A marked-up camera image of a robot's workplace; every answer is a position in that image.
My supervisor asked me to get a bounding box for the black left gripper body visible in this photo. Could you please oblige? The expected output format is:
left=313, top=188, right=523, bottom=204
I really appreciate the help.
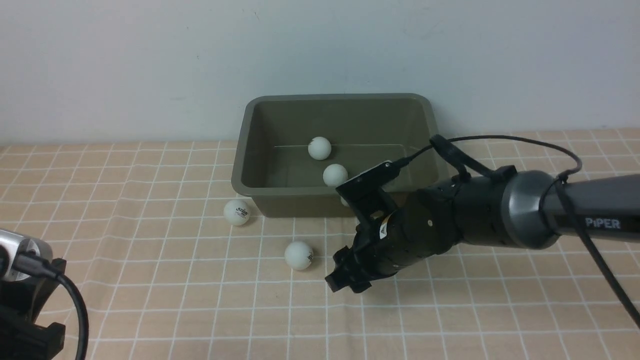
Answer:
left=0, top=276, right=66, bottom=360

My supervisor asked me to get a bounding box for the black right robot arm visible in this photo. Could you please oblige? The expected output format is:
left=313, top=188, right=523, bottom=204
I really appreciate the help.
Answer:
left=325, top=170, right=578, bottom=294

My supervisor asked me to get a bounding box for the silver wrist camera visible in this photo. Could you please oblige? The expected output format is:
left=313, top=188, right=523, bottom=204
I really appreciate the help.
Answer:
left=336, top=161, right=402, bottom=202
left=0, top=228, right=53, bottom=282

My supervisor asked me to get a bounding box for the black left camera cable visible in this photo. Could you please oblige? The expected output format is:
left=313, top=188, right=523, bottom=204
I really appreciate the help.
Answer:
left=12, top=255, right=90, bottom=360

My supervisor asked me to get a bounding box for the plain white ball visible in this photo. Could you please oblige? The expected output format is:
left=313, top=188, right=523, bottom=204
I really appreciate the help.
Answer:
left=322, top=163, right=349, bottom=187
left=307, top=136, right=333, bottom=161

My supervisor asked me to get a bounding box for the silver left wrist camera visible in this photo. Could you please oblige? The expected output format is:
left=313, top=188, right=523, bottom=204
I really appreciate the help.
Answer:
left=0, top=228, right=53, bottom=282

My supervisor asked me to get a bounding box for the peach checkered tablecloth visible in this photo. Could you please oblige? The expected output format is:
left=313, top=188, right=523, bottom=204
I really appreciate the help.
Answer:
left=0, top=140, right=639, bottom=360

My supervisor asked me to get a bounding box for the olive green plastic bin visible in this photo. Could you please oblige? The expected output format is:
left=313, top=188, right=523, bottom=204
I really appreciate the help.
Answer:
left=231, top=93, right=439, bottom=218

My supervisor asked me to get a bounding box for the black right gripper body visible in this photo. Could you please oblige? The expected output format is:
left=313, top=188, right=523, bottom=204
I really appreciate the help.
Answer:
left=350, top=181, right=463, bottom=281

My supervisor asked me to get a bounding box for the white ball with logo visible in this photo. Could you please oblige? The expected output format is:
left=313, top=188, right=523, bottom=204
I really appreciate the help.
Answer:
left=222, top=199, right=250, bottom=227

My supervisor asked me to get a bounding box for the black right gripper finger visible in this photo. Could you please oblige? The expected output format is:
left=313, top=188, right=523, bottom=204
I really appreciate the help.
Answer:
left=325, top=269, right=351, bottom=293
left=334, top=246, right=371, bottom=294

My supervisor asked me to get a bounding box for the black right camera cable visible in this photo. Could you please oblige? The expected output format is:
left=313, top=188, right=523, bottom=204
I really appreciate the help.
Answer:
left=395, top=134, right=640, bottom=328

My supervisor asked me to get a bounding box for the black camera cable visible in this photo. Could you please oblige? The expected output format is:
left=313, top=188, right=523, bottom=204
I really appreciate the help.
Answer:
left=12, top=255, right=90, bottom=360
left=395, top=134, right=640, bottom=328

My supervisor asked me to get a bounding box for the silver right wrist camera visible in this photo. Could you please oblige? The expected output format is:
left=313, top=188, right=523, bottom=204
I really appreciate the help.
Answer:
left=336, top=161, right=402, bottom=202

